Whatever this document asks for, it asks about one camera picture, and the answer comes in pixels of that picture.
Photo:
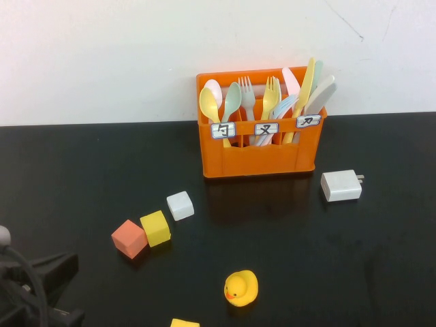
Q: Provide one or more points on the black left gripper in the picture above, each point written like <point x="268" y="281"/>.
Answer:
<point x="17" y="306"/>

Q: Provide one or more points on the pink plastic spoon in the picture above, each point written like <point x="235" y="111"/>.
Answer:
<point x="214" y="86"/>

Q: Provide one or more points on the paper label reading 勺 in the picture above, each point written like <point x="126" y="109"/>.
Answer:
<point x="223" y="130"/>

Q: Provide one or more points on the yellow foam cube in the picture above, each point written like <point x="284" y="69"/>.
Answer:
<point x="155" y="228"/>

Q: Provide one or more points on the yellow plastic spoon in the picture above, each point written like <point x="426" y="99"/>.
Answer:
<point x="208" y="104"/>

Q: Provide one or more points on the pink plastic knife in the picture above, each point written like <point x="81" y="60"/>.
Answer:
<point x="290" y="81"/>

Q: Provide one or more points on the pink plastic fork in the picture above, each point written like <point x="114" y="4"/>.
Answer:
<point x="268" y="141"/>

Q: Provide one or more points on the green plastic spoon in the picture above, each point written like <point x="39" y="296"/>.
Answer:
<point x="232" y="98"/>

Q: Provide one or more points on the grey plastic fork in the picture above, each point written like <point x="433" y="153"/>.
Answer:
<point x="247" y="100"/>

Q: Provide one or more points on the blue plastic fork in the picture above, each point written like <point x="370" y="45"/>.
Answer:
<point x="285" y="105"/>

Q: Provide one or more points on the grey plastic knife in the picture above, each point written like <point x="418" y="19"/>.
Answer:
<point x="320" y="98"/>

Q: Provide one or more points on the white power adapter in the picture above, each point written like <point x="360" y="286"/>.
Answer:
<point x="340" y="186"/>

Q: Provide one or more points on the green plastic knife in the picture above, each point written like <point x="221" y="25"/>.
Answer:
<point x="319" y="73"/>

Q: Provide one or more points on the yellow foam block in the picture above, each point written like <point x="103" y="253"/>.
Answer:
<point x="184" y="323"/>

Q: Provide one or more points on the orange foam cube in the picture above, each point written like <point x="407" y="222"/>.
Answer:
<point x="128" y="238"/>

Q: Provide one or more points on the yellow plastic knife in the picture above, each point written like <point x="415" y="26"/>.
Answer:
<point x="306" y="88"/>

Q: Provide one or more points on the white foam cube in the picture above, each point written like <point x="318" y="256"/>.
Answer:
<point x="180" y="206"/>

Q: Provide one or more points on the paper label reading 叉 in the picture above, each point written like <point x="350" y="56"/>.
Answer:
<point x="266" y="128"/>

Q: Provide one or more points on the yellow plastic fork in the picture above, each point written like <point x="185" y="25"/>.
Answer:
<point x="270" y="97"/>

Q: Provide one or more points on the yellow rubber duck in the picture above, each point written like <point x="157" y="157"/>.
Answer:
<point x="242" y="287"/>

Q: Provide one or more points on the orange plastic cutlery holder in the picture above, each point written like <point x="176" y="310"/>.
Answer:
<point x="259" y="163"/>

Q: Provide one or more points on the paper label reading 刀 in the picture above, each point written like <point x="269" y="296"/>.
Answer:
<point x="308" y="121"/>

